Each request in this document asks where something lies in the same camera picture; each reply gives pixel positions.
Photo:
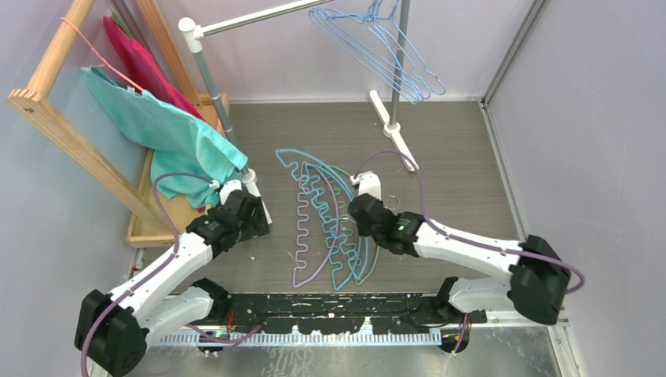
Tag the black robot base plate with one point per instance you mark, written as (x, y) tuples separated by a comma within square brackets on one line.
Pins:
[(337, 319)]

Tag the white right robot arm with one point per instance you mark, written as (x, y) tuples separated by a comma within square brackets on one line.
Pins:
[(527, 276)]

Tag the teal wavy plastic hanger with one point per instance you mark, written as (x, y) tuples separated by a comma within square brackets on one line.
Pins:
[(294, 160)]

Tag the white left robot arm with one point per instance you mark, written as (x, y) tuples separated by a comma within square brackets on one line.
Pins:
[(115, 329)]

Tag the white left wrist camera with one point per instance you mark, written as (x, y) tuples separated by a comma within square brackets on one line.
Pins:
[(229, 188)]

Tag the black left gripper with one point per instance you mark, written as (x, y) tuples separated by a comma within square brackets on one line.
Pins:
[(257, 225)]

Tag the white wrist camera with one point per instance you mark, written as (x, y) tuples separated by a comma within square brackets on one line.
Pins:
[(366, 183), (229, 188)]

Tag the wooden clothes rack frame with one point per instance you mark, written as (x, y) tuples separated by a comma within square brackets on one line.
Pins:
[(146, 227)]

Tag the teal cloth garment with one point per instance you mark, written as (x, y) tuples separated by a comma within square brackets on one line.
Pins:
[(181, 141)]

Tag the magenta cloth garment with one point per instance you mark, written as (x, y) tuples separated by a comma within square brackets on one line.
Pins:
[(141, 67)]

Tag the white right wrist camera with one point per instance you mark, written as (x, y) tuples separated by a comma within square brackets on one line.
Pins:
[(366, 183)]

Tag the metal hanger rail stand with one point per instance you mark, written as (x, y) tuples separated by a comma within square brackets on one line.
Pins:
[(302, 50)]

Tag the purple wavy plastic hanger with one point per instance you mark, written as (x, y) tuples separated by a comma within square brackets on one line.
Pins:
[(302, 233)]

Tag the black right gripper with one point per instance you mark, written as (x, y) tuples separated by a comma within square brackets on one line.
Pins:
[(363, 232)]

